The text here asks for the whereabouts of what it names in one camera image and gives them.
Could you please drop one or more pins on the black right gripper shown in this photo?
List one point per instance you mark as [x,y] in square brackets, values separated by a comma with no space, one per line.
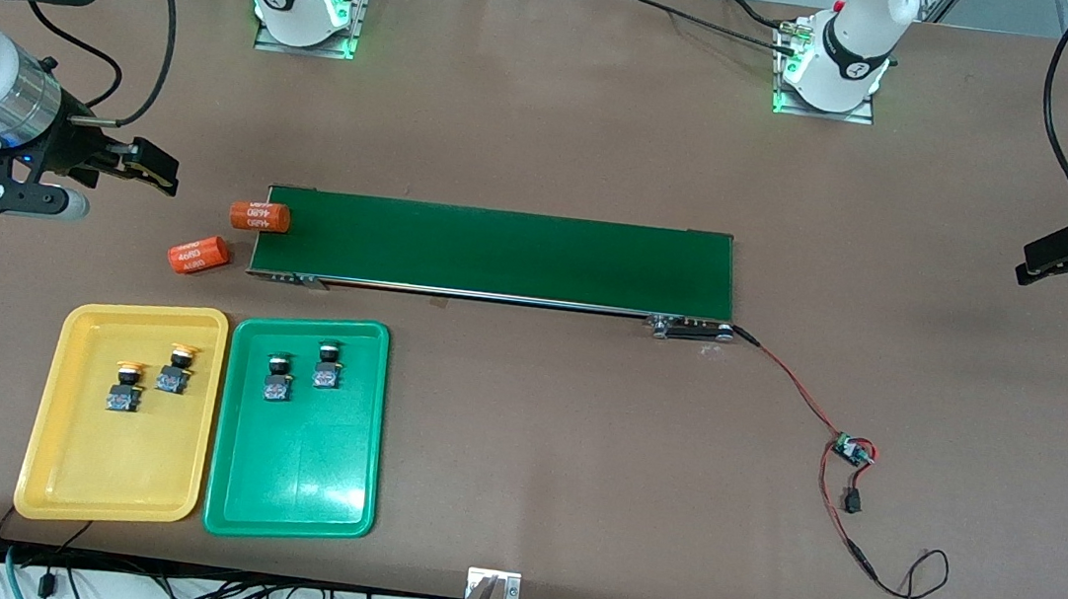
[71,146]

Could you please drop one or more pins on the orange cylindrical battery cell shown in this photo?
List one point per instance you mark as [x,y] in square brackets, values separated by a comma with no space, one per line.
[198,256]
[261,216]

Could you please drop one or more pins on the yellow push button switch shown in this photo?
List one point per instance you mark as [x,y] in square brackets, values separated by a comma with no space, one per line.
[176,374]
[125,391]

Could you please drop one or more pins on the green push button switch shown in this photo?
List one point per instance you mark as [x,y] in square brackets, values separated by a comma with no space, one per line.
[277,387]
[326,375]

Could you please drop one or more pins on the small green circuit board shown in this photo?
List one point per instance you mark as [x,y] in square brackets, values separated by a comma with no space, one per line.
[848,450]

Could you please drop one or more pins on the yellow plastic tray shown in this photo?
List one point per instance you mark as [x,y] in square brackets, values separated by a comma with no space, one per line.
[115,464]

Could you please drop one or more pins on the small black connector plug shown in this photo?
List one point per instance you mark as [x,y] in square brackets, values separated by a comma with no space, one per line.
[853,501]

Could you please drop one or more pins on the green plastic tray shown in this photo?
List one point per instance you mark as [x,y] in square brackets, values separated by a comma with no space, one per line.
[293,463]

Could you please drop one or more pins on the green conveyor belt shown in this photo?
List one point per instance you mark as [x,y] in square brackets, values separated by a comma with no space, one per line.
[548,261]

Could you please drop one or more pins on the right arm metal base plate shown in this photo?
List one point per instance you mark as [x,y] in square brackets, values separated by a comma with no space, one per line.
[363,4]

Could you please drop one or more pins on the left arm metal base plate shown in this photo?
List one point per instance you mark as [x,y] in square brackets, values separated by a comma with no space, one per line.
[821,114]

